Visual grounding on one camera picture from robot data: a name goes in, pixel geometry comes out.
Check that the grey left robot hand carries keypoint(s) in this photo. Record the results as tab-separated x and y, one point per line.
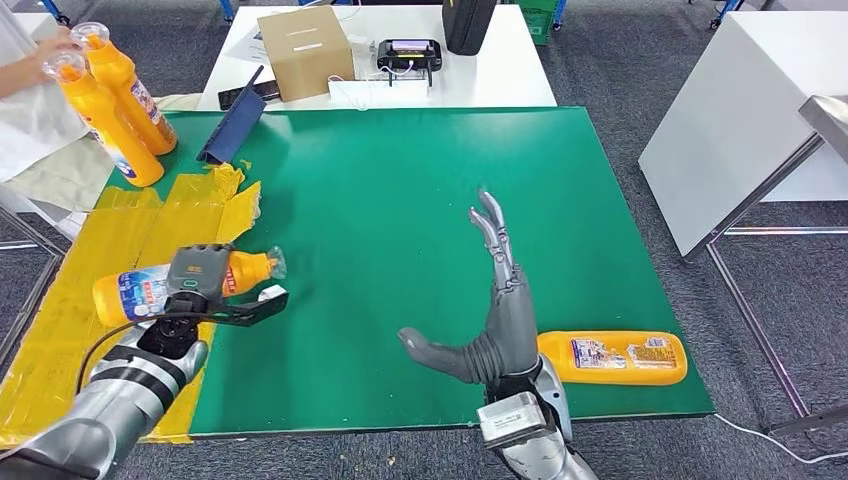
199	278

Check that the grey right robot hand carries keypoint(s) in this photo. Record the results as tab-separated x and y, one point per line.
510	331

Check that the person's right hand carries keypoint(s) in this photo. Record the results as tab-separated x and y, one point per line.
50	53

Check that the orange detergent bottle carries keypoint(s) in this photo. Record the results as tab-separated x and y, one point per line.
248	272
556	358
112	66
99	119

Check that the person's right forearm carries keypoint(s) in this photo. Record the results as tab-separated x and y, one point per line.
16	78

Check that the person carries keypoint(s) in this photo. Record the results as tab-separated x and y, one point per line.
33	132

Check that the yellow taped cardboard sheet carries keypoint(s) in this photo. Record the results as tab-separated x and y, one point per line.
66	265

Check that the dark blue folder stand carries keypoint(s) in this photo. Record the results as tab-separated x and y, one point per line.
233	124

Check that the green table mat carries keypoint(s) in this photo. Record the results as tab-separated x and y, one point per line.
397	199

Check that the black phone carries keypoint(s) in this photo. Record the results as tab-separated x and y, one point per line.
230	99

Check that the printed paper sheet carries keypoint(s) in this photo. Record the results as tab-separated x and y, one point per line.
248	46

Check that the brown cardboard box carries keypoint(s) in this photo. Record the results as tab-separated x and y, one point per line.
306	58

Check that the white table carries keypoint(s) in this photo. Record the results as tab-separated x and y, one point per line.
503	78

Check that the black handheld controller with screen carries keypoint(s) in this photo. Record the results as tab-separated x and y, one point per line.
409	61

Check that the large white tabletop panel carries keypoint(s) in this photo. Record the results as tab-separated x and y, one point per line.
729	132

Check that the black hard case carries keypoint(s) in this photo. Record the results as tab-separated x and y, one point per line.
469	26

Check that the green plastic crate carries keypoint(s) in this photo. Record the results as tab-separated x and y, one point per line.
535	22

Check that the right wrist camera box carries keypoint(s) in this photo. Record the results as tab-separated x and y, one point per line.
517	420

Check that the steel frame table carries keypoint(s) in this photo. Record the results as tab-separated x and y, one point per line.
828	124

